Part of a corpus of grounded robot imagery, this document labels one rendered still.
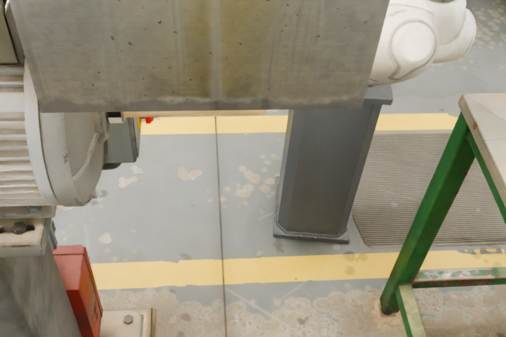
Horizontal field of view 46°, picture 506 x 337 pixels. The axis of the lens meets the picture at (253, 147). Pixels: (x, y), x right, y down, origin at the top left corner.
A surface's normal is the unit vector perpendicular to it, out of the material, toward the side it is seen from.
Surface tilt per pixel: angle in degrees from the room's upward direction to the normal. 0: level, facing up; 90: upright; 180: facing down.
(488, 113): 0
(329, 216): 90
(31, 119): 53
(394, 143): 0
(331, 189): 90
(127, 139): 90
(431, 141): 0
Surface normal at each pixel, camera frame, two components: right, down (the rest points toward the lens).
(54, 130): 0.10, 0.28
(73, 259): 0.06, -0.68
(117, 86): 0.07, 0.73
